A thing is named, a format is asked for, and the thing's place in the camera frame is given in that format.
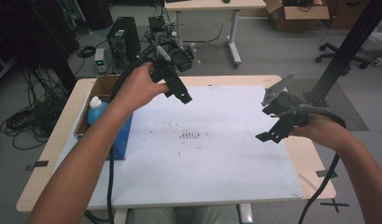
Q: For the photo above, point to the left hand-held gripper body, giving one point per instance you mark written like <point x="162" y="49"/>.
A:
<point x="179" y="57"/>

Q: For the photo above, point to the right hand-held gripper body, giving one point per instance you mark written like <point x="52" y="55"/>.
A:
<point x="282" y="102"/>

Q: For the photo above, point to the blue cardboard box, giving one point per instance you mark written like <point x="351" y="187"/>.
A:
<point x="121" y="140"/>

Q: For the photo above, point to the blue bottle with white cap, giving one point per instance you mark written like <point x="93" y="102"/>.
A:
<point x="96" y="113"/>

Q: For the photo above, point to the person's left hand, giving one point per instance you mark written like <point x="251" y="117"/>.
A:
<point x="137" y="88"/>

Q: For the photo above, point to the person's right hand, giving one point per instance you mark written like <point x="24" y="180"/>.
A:
<point x="325" y="132"/>

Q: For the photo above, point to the small black computer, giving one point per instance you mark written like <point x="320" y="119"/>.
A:
<point x="159" y="29"/>

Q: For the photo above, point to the beige tape strip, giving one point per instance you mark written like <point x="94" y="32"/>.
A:
<point x="307" y="182"/>

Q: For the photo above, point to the grey tape strip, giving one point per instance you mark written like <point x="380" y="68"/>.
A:
<point x="37" y="165"/>
<point x="327" y="173"/>

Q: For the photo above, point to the black computer tower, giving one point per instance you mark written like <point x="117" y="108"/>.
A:
<point x="124" y="37"/>

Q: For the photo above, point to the white-legged wooden table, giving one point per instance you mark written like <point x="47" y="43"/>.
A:
<point x="210" y="3"/>

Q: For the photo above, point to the grey floor mat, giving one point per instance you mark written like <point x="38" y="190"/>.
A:
<point x="344" y="115"/>

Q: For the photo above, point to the white table mat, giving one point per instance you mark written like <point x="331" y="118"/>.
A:
<point x="210" y="174"/>

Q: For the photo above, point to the black office chair base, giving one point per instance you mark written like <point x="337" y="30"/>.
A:
<point x="338" y="54"/>

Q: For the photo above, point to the small white power device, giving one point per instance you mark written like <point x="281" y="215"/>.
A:
<point x="99" y="57"/>

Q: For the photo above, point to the white table leg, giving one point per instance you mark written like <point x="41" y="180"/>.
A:
<point x="246" y="214"/>
<point x="120" y="216"/>

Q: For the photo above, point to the black tape cross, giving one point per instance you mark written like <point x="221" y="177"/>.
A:
<point x="334" y="204"/>

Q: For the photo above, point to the open brown cardboard box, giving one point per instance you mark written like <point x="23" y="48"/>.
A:
<point x="300" y="18"/>

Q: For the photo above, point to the black metal stand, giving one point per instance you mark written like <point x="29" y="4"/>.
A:
<point x="350" y="46"/>

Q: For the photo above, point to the white equipment base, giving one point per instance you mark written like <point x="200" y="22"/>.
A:
<point x="381" y="57"/>

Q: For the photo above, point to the dark brown cardboard box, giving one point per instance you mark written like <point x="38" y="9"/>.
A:
<point x="347" y="15"/>

